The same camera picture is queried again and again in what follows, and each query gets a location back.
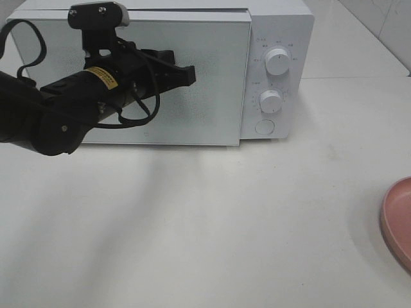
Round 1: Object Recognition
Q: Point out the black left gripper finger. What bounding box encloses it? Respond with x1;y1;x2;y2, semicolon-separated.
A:
141;49;175;67
150;64;196;96

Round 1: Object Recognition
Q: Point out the round white door release button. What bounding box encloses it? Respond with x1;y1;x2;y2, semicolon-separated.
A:
255;119;275;135

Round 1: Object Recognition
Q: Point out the white microwave oven body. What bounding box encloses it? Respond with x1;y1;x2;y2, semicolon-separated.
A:
12;0;315;147

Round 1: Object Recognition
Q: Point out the white microwave door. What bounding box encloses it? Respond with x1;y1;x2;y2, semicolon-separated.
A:
6;9;251;146

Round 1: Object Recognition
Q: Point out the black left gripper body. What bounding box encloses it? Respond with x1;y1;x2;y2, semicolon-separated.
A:
82;38;158;109

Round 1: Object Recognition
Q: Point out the white timer knob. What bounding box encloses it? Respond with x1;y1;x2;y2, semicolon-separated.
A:
259;90;283;114

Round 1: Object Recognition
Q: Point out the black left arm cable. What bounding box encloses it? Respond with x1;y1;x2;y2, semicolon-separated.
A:
0;19;161;130

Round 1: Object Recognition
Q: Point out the upper white power knob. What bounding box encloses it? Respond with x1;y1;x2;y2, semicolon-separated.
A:
264;46;291;76

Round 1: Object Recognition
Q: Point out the pink round plate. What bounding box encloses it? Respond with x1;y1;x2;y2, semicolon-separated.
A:
380;176;410;273

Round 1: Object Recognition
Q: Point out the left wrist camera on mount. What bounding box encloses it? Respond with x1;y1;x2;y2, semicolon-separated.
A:
67;1;130;58

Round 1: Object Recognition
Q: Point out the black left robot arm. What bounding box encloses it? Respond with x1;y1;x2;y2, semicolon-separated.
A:
1;38;196;156

